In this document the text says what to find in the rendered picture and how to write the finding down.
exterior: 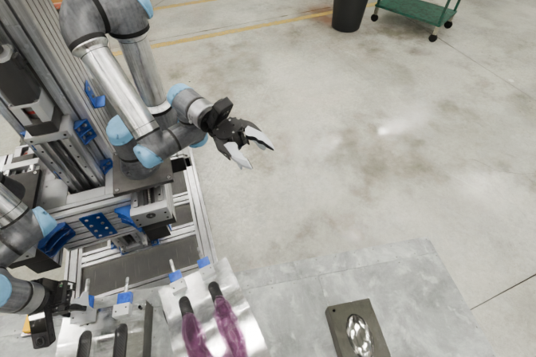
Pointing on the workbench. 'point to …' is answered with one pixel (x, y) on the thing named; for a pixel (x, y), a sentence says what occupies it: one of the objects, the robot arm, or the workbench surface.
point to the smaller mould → (356, 330)
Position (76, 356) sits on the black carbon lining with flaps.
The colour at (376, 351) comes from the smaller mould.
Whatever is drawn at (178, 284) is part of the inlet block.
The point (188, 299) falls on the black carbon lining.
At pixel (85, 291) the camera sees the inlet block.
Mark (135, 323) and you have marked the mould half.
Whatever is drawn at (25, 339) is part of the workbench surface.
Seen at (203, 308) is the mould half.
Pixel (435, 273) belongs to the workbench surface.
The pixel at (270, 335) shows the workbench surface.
